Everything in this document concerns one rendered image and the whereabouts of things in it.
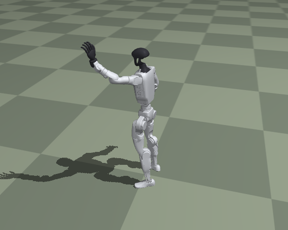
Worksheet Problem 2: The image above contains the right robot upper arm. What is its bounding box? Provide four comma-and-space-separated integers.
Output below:
149, 66, 159, 88

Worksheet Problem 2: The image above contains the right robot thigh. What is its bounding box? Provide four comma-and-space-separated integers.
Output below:
144, 110, 157, 146

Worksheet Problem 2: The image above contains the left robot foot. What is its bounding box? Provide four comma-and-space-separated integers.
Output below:
134, 179, 156, 188

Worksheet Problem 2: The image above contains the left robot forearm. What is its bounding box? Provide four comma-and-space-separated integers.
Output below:
93, 61, 119, 80

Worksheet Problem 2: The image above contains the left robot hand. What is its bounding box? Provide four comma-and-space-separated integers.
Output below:
81, 42, 97, 68

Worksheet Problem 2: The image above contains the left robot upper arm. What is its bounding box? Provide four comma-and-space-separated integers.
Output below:
108, 75, 142, 86

